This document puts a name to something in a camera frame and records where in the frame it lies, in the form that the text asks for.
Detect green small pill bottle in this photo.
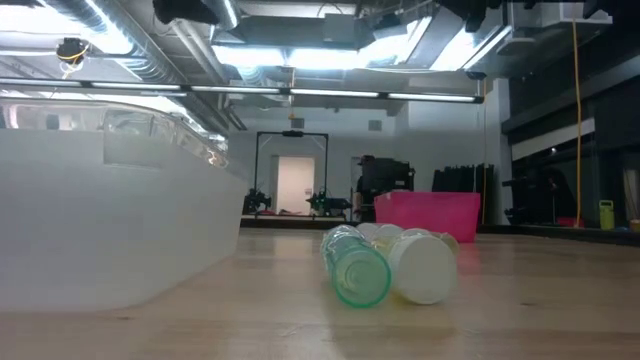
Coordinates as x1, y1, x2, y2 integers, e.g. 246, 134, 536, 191
319, 224, 393, 309

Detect red plastic bin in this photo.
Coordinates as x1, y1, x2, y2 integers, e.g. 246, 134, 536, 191
373, 190, 482, 244

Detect yellow small pill bottle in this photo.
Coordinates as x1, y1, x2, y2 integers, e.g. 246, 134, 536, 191
374, 227, 459, 306

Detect clear plastic bin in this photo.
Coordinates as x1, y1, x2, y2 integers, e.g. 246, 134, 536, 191
0, 98, 249, 314

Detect black equipment stack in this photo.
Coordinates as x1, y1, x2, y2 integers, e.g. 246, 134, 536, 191
357, 154, 416, 224

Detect long light bar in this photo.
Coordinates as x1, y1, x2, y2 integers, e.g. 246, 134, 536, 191
0, 77, 485, 105

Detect black panels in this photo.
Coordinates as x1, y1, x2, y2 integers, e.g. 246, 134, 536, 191
432, 163, 496, 226

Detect dark background machine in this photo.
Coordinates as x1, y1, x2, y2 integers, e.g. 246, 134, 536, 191
502, 167, 576, 226

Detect yellow-green jug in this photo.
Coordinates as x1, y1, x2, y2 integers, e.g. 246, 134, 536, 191
598, 199, 616, 232

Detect black background station frame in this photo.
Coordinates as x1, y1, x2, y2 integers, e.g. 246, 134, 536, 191
254, 130, 330, 221

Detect yellow cable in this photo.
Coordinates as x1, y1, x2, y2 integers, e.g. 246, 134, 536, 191
571, 19, 585, 229

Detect black hanging cable reel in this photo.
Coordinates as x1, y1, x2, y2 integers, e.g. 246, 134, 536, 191
55, 37, 91, 66

